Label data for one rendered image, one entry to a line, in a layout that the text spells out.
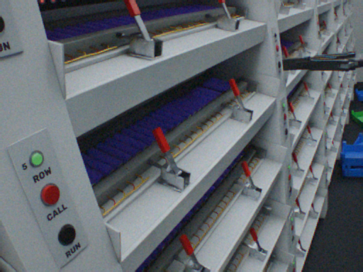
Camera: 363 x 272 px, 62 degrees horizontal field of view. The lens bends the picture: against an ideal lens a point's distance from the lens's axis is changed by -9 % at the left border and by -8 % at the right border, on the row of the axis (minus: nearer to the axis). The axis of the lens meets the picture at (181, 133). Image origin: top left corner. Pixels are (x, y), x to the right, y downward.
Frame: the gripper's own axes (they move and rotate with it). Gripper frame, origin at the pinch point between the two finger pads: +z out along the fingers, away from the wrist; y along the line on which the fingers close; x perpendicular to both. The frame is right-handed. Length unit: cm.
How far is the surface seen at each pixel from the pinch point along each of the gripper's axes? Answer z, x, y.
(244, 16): 9.4, 13.7, -6.8
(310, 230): 7, -82, 36
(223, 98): 11.6, -2.5, -21.1
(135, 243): 5, -7, -62
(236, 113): 8.0, -5.1, -23.5
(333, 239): -2, -96, 50
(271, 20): 4.8, 11.5, -1.1
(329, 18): 7, 1, 135
